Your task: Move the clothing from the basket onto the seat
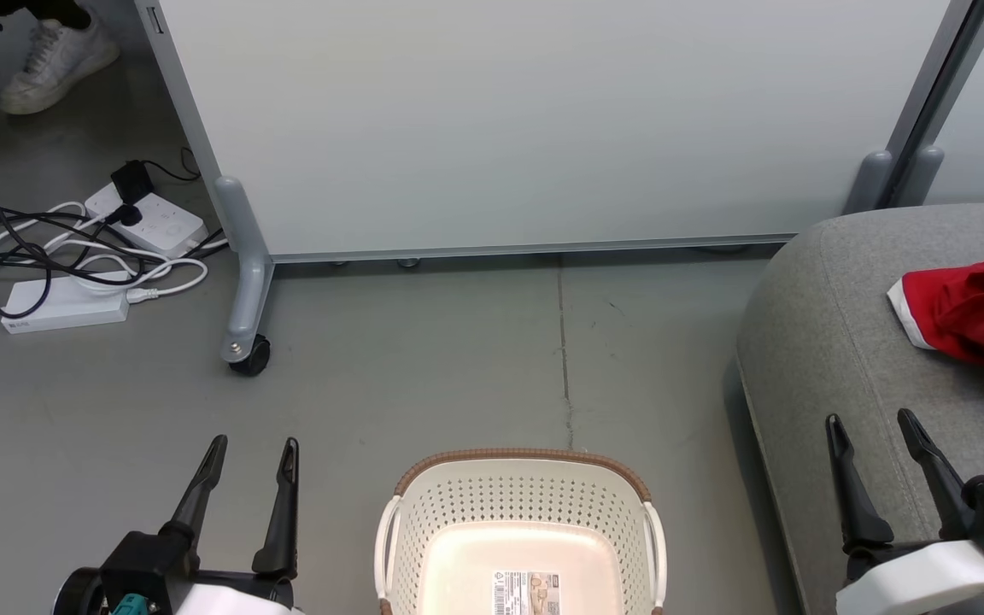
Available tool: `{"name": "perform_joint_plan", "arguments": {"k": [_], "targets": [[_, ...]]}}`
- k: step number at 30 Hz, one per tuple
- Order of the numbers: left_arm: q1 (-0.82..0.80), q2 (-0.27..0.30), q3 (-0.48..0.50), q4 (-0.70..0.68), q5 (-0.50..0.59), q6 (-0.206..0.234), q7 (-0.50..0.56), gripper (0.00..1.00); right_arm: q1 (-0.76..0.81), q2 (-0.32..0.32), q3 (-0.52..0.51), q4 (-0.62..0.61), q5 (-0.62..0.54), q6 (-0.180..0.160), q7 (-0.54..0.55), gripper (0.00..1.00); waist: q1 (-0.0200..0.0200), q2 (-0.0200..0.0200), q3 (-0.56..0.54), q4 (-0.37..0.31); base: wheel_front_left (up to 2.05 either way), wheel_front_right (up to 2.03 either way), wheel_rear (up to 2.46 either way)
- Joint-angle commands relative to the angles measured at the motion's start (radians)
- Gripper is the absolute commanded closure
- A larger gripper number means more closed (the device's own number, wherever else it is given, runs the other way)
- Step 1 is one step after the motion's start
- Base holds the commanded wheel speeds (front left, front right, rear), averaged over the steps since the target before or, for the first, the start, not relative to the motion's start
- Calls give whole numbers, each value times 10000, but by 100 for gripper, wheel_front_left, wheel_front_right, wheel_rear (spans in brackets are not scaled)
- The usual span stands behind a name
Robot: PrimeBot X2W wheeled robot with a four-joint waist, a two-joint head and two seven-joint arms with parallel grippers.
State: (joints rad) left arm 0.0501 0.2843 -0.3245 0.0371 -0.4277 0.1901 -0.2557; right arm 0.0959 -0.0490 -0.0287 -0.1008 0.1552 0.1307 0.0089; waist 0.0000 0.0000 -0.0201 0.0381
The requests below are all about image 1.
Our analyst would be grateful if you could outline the basket label sticker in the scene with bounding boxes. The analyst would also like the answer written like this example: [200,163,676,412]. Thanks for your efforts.
[491,570,562,615]

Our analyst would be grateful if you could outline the black caster wheel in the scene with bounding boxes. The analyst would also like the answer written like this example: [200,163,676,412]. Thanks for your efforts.
[228,334,272,378]

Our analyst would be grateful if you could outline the thick white power cord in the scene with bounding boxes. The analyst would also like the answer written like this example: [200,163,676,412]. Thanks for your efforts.
[0,200,210,302]

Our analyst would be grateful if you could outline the cream perforated laundry basket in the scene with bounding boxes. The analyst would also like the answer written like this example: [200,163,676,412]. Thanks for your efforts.
[374,448,669,615]

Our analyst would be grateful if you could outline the grey partition foot post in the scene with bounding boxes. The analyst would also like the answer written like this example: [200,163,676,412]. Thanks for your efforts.
[841,150,895,215]
[889,144,946,209]

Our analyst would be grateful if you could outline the red clothing with white trim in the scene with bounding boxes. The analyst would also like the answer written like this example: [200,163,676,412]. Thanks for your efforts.
[887,225,984,437]

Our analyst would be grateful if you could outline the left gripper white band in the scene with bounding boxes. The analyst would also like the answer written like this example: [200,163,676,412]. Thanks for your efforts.
[168,435,307,615]

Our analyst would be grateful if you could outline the large white partition panel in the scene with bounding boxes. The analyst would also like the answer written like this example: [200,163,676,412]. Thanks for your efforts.
[133,0,976,264]

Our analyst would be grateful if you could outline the white long power strip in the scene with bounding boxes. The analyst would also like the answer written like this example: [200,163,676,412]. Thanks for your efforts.
[0,272,131,335]

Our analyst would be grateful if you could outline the white square power strip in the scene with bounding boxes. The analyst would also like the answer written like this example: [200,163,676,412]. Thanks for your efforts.
[84,181,209,258]

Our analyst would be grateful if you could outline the black power adapter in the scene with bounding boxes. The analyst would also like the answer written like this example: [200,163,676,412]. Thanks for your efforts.
[109,160,156,205]

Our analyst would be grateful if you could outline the black trouser leg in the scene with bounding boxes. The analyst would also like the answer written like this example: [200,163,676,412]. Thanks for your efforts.
[0,0,92,32]

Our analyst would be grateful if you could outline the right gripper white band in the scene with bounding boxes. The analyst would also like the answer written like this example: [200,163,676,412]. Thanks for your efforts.
[825,407,984,615]

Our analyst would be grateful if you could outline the grey partition leg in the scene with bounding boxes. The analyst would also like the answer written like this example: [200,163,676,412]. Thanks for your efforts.
[214,174,276,365]

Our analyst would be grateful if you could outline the grey fabric sofa seat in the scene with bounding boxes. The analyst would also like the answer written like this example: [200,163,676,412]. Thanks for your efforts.
[735,202,984,615]

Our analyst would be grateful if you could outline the white sneaker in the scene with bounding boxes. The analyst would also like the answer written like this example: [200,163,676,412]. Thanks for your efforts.
[0,16,122,117]

